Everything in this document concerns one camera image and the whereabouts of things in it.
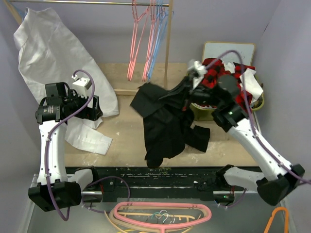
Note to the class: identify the black button shirt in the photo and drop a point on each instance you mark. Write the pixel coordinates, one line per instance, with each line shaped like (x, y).
(167, 127)

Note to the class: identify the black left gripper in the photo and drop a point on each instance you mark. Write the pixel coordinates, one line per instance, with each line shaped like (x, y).
(93, 113)

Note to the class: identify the wooden clothes rack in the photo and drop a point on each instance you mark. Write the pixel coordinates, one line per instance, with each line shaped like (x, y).
(170, 16)

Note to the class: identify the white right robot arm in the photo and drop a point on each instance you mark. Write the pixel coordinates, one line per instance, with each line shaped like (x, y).
(278, 176)

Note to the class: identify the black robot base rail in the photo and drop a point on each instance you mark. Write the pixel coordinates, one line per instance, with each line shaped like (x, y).
(141, 183)

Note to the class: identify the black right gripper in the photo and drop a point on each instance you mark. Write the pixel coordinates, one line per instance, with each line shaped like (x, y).
(189, 94)

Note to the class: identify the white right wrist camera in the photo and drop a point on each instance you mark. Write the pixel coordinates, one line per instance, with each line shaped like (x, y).
(196, 72)

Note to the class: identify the white cloth in basket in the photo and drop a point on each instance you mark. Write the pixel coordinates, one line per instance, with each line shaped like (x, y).
(253, 88)

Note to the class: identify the beige hanger on tray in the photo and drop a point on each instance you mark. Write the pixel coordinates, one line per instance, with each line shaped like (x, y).
(149, 227)

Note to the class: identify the blue hanger on rack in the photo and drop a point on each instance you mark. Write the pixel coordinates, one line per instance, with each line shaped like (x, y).
(158, 33)

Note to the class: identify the white hanging shirt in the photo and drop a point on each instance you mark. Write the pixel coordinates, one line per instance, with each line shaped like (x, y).
(50, 53)

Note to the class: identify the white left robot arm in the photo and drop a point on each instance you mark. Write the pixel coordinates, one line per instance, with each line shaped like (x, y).
(54, 189)

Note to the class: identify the olive green laundry basket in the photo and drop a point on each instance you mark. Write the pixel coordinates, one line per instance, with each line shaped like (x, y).
(204, 113)

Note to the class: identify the blue hanger under white shirt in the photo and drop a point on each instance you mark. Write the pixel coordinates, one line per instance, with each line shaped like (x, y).
(21, 13)

